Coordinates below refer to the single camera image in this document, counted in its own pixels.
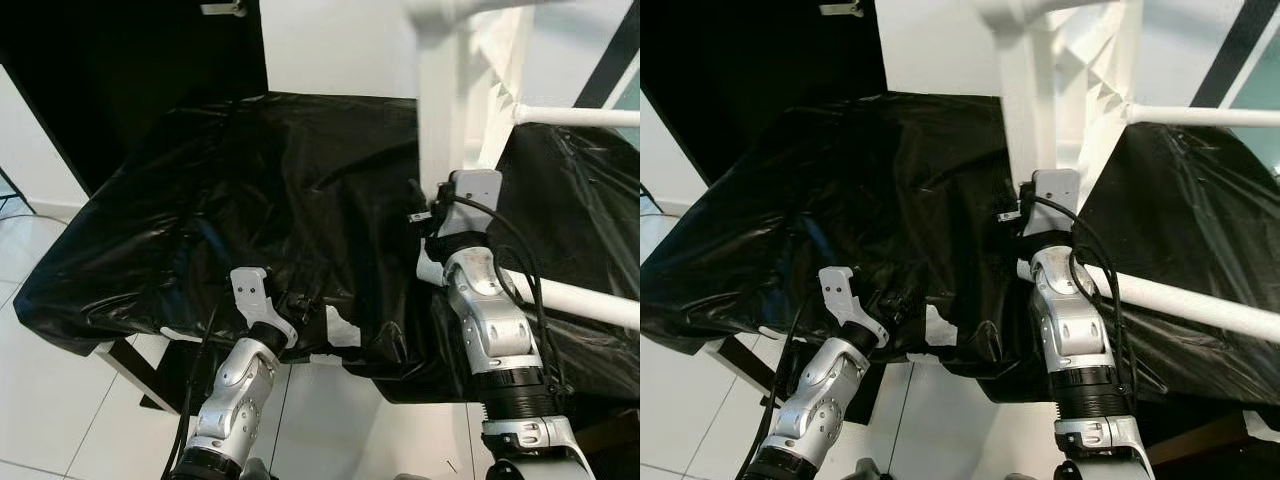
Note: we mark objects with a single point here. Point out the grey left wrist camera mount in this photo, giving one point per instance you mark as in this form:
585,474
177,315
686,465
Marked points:
255,298
845,298

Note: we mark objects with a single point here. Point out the teal glass panel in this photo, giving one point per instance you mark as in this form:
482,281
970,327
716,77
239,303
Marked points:
1262,90
630,140

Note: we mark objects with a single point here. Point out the black tripod stand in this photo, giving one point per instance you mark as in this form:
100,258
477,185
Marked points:
12,195

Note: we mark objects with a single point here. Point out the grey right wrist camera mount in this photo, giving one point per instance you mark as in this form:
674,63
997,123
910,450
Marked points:
473,200
1058,200

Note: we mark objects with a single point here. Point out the black plastic cover sheet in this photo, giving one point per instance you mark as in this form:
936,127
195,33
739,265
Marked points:
250,200
850,200

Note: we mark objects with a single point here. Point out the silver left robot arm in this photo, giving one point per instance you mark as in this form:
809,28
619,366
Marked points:
825,400
235,400

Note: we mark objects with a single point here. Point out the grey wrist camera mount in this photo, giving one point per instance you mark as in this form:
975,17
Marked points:
255,298
1058,200
473,200
845,298

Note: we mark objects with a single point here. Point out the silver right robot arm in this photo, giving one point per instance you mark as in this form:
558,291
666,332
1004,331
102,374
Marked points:
495,320
1085,320

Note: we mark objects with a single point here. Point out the black wall pillar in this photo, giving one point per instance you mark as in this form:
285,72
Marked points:
1235,50
610,55

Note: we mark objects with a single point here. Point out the black door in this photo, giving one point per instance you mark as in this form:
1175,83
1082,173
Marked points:
740,70
120,70

